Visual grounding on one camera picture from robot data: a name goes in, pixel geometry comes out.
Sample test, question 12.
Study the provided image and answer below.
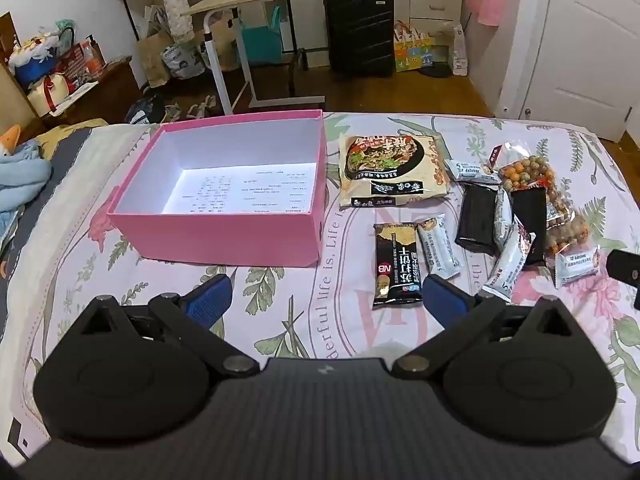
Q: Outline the white snack packet long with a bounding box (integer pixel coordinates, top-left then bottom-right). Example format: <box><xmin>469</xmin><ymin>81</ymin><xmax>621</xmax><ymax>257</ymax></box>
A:
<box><xmin>482</xmin><ymin>217</ymin><xmax>536</xmax><ymax>302</ymax></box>

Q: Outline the white snack bar packet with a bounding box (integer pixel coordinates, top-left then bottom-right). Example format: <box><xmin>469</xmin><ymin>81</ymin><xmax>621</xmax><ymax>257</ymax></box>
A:
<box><xmin>416</xmin><ymin>214</ymin><xmax>463</xmax><ymax>280</ymax></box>

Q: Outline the black gold snack bar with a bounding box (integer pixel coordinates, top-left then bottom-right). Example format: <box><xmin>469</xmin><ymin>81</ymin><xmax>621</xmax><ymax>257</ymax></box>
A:
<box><xmin>373</xmin><ymin>223</ymin><xmax>422</xmax><ymax>310</ymax></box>

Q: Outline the black snack packet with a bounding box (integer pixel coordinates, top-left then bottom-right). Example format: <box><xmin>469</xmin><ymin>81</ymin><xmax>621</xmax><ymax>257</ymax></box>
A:
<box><xmin>454</xmin><ymin>184</ymin><xmax>497</xmax><ymax>256</ymax></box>
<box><xmin>511</xmin><ymin>188</ymin><xmax>547</xmax><ymax>266</ymax></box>

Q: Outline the coated peanuts clear bag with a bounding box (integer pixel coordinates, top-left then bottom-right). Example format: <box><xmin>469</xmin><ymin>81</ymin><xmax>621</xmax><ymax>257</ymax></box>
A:
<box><xmin>489</xmin><ymin>142</ymin><xmax>589</xmax><ymax>262</ymax></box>

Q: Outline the white snack packet top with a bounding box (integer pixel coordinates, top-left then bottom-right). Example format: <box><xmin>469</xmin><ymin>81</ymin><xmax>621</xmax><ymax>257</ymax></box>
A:
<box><xmin>445</xmin><ymin>159</ymin><xmax>501</xmax><ymax>186</ymax></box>

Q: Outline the instant noodle packet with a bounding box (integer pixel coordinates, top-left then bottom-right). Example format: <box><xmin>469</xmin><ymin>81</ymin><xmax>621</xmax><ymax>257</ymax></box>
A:
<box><xmin>338</xmin><ymin>134</ymin><xmax>449</xmax><ymax>208</ymax></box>

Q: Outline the pink cardboard box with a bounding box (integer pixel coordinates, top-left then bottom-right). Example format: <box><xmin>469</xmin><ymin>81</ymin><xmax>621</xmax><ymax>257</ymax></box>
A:
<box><xmin>107</xmin><ymin>110</ymin><xmax>326</xmax><ymax>268</ymax></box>

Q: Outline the floral bed sheet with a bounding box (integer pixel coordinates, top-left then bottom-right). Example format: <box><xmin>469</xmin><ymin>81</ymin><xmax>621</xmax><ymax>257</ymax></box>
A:
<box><xmin>1</xmin><ymin>114</ymin><xmax>639</xmax><ymax>464</ymax></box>

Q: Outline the goose plush toy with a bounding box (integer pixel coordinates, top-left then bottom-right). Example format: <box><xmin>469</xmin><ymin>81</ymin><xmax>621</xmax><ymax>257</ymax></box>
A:
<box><xmin>0</xmin><ymin>125</ymin><xmax>52</xmax><ymax>212</ymax></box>

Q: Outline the wooden nightstand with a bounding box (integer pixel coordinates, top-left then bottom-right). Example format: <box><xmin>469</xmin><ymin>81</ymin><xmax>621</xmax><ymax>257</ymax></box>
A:
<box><xmin>42</xmin><ymin>56</ymin><xmax>142</xmax><ymax>128</ymax></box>

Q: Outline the cream red ribbon bag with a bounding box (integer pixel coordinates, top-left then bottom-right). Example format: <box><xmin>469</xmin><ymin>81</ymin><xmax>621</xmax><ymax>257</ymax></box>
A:
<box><xmin>27</xmin><ymin>73</ymin><xmax>73</xmax><ymax>117</ymax></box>

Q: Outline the teal tote bag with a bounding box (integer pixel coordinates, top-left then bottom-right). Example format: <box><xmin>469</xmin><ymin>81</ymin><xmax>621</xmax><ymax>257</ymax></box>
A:
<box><xmin>241</xmin><ymin>6</ymin><xmax>283</xmax><ymax>65</ymax></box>

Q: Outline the colourful gift bag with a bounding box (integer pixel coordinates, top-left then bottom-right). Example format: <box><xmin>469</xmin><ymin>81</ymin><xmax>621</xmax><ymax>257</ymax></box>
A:
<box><xmin>394</xmin><ymin>21</ymin><xmax>433</xmax><ymax>73</ymax></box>

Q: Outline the blue flower basket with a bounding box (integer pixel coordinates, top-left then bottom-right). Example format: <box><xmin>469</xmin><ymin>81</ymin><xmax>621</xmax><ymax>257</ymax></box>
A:
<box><xmin>9</xmin><ymin>34</ymin><xmax>60</xmax><ymax>87</ymax></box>

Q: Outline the black suitcase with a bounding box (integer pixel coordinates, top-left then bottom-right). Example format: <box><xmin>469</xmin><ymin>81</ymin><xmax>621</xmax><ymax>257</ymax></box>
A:
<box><xmin>323</xmin><ymin>0</ymin><xmax>395</xmax><ymax>79</ymax></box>

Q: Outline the wooden overbed table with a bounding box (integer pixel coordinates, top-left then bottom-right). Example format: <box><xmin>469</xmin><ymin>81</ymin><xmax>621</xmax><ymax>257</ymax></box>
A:
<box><xmin>183</xmin><ymin>0</ymin><xmax>326</xmax><ymax>115</ymax></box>

